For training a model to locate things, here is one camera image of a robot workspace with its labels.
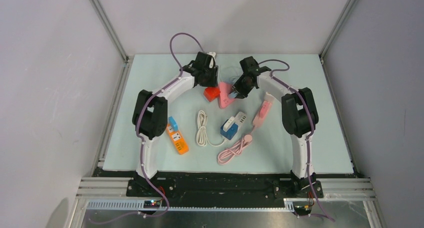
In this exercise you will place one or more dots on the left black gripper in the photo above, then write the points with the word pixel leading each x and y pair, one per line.
pixel 213 82

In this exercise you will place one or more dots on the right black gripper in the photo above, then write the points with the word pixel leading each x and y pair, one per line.
pixel 236 88

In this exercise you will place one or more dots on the pink triangular power strip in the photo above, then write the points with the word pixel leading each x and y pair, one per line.
pixel 224 97

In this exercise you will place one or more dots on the red cube socket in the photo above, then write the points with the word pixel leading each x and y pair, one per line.
pixel 211 93

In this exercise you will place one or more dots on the white plug adapter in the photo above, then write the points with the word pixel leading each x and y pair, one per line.
pixel 229 122

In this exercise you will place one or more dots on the dark blue cube socket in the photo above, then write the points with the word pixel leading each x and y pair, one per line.
pixel 230 133

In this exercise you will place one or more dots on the orange power strip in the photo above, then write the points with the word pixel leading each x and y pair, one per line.
pixel 177 139

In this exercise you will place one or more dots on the small light blue charger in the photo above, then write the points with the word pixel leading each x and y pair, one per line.
pixel 233 95

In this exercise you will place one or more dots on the light blue plug adapter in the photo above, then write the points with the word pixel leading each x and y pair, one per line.
pixel 173 124

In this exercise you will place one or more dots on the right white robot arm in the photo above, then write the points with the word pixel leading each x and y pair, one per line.
pixel 299 114

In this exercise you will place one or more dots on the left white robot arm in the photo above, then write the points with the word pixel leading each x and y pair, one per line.
pixel 150 115

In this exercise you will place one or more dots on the white power strip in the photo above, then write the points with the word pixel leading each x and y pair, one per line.
pixel 240 118

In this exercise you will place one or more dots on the light blue table mat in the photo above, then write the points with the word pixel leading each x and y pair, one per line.
pixel 200 121

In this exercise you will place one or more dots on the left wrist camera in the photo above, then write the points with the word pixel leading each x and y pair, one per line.
pixel 213 60

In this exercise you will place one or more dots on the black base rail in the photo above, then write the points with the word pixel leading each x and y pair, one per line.
pixel 224 190

